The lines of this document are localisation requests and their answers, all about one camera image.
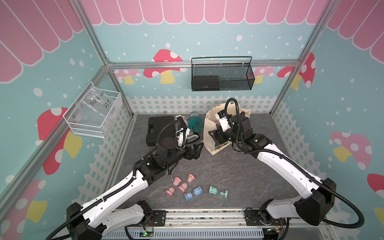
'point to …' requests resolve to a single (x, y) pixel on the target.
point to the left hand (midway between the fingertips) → (195, 145)
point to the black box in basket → (206, 83)
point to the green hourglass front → (213, 190)
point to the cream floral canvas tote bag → (210, 124)
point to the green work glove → (195, 122)
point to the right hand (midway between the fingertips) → (214, 129)
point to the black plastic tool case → (160, 127)
